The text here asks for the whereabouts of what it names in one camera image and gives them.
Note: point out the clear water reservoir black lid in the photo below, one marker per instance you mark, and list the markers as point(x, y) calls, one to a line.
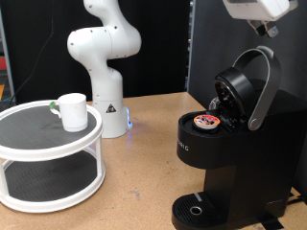
point(214, 103)

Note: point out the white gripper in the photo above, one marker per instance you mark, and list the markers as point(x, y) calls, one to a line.
point(259, 9)

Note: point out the small red object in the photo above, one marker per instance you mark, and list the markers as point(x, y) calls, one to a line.
point(2, 63)

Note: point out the black Keurig coffee machine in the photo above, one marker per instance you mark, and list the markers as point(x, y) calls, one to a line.
point(255, 159)

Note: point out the white plastic mug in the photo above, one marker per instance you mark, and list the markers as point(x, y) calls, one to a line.
point(75, 113)

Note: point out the grey metal frame post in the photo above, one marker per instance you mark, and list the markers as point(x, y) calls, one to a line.
point(7, 54)

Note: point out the orange red coffee pod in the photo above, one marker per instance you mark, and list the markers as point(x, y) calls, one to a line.
point(206, 121)

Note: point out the white two-tier turntable shelf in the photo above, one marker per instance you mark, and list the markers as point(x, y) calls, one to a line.
point(48, 143)

